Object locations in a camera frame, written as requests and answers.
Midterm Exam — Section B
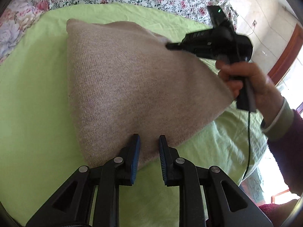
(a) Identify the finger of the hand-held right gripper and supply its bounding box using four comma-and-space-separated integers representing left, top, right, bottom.
166, 41, 198, 58

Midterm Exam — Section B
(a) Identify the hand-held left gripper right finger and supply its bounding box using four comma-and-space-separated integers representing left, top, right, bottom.
158, 135, 273, 227

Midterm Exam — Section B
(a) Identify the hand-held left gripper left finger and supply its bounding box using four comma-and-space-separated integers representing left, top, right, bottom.
25, 134, 141, 227

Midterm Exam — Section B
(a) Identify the beige knitted sweater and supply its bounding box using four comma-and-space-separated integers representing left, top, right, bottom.
66, 19, 235, 171

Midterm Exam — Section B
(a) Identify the person's right forearm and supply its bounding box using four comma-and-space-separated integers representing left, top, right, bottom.
261, 98, 303, 200

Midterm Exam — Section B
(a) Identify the person's right hand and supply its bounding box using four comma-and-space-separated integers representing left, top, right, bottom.
216, 60, 285, 124

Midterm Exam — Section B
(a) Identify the pale blue bed sheet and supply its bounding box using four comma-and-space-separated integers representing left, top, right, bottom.
240, 167, 265, 204

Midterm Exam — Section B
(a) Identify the light green bed sheet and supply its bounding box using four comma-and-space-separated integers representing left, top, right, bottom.
0, 3, 268, 227

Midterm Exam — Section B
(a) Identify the large-flower print pillow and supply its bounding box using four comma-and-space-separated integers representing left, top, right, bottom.
0, 0, 52, 65

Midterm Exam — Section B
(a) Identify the wooden door frame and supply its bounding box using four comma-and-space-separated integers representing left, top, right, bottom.
267, 24, 303, 86

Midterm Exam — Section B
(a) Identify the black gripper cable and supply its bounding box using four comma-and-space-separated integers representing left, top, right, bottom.
239, 110, 252, 188

